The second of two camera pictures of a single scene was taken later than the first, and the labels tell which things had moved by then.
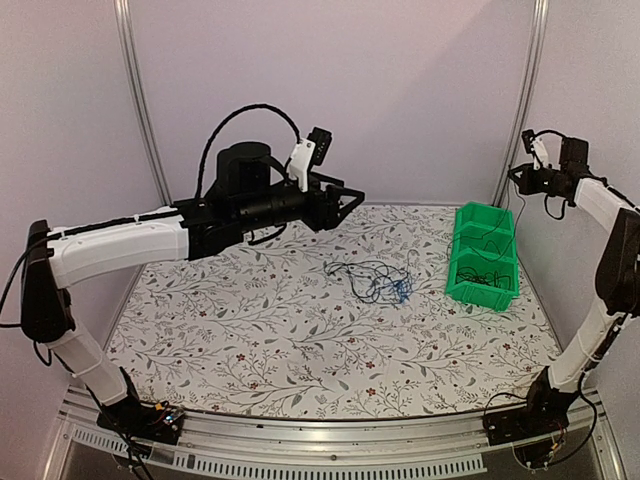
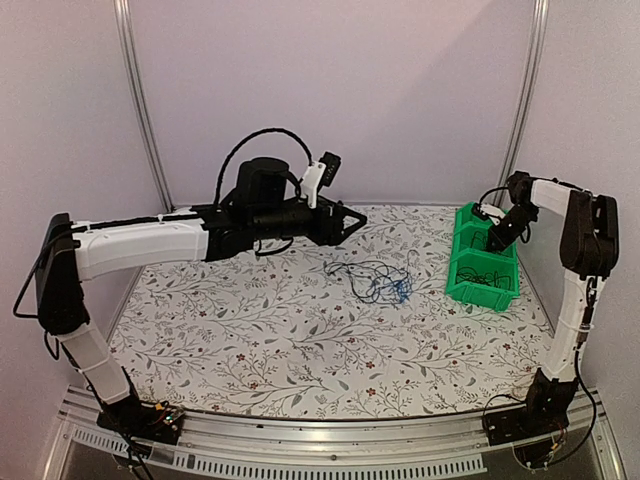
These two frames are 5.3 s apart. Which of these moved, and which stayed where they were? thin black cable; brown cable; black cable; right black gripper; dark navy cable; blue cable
Moved: black cable; right black gripper
Stayed: blue cable; dark navy cable; thin black cable; brown cable
